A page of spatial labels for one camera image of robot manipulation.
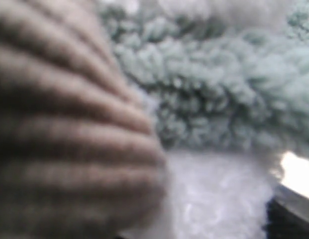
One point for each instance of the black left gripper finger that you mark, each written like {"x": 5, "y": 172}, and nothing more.
{"x": 287, "y": 215}

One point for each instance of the white plush snowman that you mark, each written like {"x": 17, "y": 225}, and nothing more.
{"x": 79, "y": 156}

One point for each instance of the teal fuzzy knit scarf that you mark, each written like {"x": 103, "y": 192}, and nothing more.
{"x": 218, "y": 87}

